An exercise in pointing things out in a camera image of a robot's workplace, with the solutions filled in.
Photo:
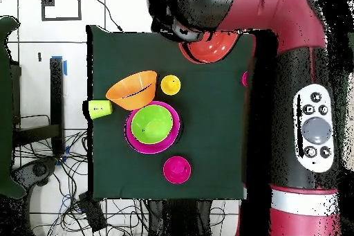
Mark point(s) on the lime green bowl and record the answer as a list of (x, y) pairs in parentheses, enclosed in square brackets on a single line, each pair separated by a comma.
[(152, 125)]

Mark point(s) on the large pink bowl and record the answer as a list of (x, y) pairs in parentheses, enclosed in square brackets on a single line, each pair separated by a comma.
[(155, 148)]

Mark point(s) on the large orange bowl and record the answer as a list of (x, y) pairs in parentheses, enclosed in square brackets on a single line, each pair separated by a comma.
[(132, 100)]

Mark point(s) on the red-orange bowl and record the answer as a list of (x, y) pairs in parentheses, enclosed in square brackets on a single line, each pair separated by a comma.
[(213, 50)]

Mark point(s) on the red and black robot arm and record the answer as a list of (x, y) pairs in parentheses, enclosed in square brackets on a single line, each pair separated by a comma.
[(290, 20)]

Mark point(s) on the yellow cup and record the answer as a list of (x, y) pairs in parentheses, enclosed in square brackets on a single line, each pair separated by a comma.
[(170, 85)]

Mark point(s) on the dark green tablecloth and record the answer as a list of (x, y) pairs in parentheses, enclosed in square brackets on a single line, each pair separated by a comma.
[(215, 108)]

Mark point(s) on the small red-pink bowl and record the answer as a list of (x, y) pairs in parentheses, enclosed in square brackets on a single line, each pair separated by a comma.
[(174, 170)]

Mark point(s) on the lime green cup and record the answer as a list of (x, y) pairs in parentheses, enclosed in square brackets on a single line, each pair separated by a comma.
[(101, 110)]

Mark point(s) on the red-pink cup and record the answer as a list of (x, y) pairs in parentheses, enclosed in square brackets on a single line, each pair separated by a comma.
[(244, 79)]

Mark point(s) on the blue tape strip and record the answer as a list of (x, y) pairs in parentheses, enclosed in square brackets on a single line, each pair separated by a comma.
[(65, 68)]

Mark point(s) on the black floor box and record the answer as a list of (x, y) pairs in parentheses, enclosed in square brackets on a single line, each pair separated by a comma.
[(92, 213)]

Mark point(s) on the black chair base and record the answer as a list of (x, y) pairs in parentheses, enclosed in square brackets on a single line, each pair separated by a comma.
[(38, 169)]

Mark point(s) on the green cloth side table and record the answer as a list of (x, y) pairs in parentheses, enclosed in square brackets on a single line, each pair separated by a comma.
[(5, 108)]

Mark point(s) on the black metal frame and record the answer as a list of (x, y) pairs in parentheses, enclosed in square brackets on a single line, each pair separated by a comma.
[(56, 94)]

